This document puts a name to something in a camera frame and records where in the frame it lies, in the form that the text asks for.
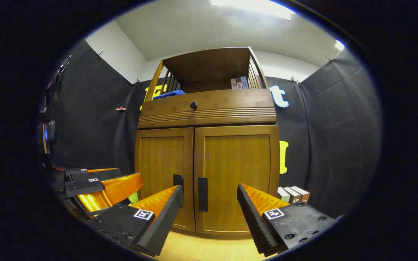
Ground wooden shoe cabinet door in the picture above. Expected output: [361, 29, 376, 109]
[194, 125, 280, 238]
[135, 127, 196, 232]

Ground black backdrop cloth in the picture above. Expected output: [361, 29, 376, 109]
[46, 38, 382, 218]

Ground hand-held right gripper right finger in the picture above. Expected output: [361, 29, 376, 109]
[237, 183, 340, 258]

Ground wooden cabinet drawer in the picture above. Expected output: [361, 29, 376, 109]
[138, 89, 278, 129]

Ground wooden double-door shoe cabinet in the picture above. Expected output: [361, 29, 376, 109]
[135, 46, 280, 240]

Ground pale green book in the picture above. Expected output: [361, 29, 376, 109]
[277, 187, 291, 203]

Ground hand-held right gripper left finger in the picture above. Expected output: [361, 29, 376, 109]
[86, 185, 185, 257]

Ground blue cloth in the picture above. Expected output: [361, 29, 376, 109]
[152, 90, 187, 100]

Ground black door handle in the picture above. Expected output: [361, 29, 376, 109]
[198, 177, 208, 212]
[173, 174, 184, 208]

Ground large ceiling light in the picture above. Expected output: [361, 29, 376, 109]
[211, 0, 295, 20]

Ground grey brown book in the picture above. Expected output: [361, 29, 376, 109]
[283, 186, 302, 204]

